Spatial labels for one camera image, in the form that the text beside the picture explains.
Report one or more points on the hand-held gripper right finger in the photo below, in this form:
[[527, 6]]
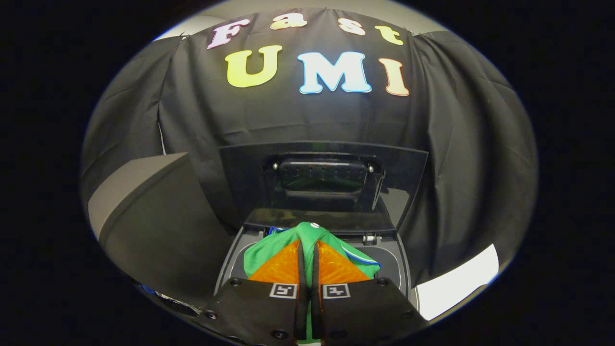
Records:
[[317, 307]]

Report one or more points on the grey cabinet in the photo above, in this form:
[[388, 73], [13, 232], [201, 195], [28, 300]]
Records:
[[158, 226]]

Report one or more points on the dark grey washing machine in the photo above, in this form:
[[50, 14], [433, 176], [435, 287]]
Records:
[[391, 264]]

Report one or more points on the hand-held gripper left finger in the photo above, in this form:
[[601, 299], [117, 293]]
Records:
[[301, 307]]

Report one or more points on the black backdrop cloth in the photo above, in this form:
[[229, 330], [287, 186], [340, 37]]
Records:
[[456, 168]]

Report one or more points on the white sheet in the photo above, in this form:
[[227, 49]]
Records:
[[456, 283]]

